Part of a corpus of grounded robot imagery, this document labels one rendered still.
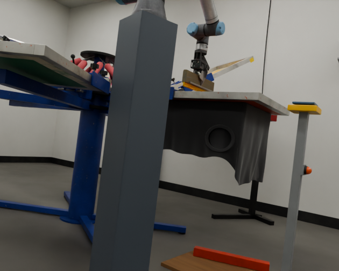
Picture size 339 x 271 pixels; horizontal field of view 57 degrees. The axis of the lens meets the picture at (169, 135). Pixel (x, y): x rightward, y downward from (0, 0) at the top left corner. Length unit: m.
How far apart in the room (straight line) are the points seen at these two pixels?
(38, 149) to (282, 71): 4.40
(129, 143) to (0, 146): 4.81
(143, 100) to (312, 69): 2.90
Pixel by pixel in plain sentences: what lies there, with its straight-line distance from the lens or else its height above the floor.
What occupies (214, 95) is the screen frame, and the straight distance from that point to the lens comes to 1.63.
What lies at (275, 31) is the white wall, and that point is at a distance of 4.17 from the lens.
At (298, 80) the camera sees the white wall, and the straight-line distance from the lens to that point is 3.92.
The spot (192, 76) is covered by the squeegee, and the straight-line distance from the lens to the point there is 1.94.
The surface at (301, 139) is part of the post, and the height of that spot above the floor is 0.79.
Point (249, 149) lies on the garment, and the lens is 1.75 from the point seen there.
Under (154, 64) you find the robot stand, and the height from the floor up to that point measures 1.01.
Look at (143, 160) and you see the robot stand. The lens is 1.25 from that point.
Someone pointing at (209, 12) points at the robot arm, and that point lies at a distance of 1.87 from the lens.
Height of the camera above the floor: 0.72
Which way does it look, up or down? 1 degrees up
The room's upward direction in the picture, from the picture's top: 7 degrees clockwise
